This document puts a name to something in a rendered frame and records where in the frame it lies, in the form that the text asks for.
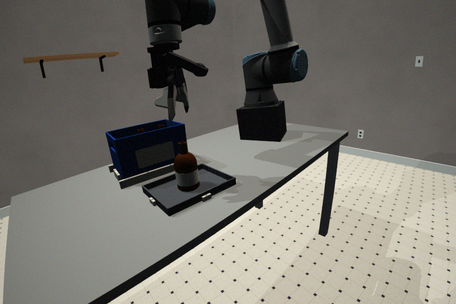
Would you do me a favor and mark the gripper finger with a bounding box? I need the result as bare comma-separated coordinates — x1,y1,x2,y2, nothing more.
154,72,177,123
176,78,189,113

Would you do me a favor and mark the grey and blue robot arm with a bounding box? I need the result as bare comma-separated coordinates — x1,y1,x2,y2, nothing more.
145,0,308,108

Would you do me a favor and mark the brown glass bottle with white label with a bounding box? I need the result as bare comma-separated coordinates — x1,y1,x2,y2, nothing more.
174,141,200,192

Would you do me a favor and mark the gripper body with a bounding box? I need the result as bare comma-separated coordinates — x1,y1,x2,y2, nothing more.
147,43,184,89

